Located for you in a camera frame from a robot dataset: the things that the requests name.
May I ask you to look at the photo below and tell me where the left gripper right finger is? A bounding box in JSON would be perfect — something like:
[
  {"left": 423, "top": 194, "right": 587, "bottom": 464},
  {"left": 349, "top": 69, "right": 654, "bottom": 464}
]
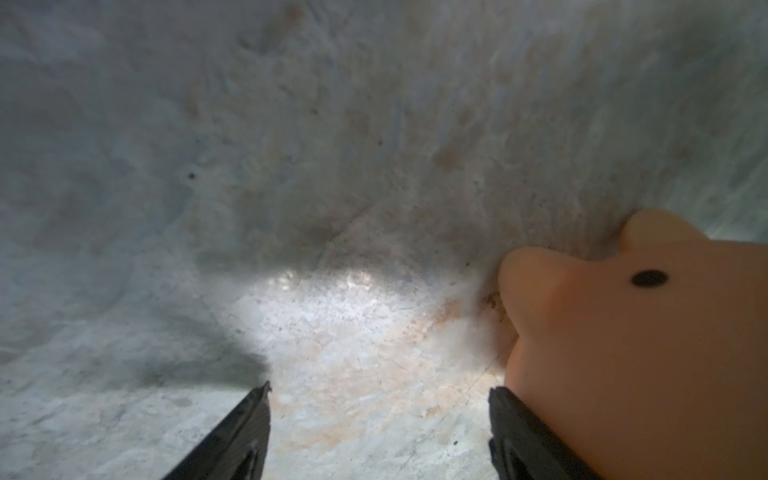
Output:
[{"left": 488, "top": 387, "right": 599, "bottom": 480}]

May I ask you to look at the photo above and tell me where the peach piggy bank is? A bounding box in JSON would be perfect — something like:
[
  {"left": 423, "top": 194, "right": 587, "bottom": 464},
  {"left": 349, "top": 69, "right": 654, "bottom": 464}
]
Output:
[{"left": 498, "top": 209, "right": 767, "bottom": 479}]

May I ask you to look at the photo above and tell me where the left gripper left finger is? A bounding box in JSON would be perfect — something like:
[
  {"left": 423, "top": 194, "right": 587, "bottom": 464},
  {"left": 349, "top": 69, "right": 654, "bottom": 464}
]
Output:
[{"left": 164, "top": 382, "right": 271, "bottom": 480}]

